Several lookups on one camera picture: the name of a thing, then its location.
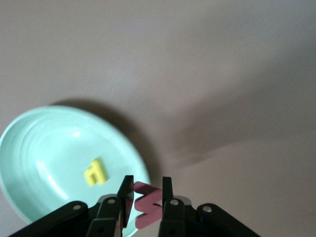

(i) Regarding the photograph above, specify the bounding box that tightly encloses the yellow lowercase letter n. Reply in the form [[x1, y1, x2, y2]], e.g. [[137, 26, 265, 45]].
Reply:
[[83, 159, 109, 186]]

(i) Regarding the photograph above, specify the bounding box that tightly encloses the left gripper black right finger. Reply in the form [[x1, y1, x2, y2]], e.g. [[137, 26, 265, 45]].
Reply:
[[158, 176, 261, 237]]

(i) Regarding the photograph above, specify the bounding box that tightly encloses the green plate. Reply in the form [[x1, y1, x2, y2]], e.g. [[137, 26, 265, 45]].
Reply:
[[0, 105, 151, 237]]

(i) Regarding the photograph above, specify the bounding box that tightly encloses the red lowercase letter w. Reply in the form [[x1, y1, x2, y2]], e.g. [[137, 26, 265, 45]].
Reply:
[[133, 181, 163, 230]]

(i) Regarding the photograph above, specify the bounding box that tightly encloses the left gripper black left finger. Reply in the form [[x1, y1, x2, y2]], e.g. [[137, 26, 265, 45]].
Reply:
[[9, 175, 135, 237]]

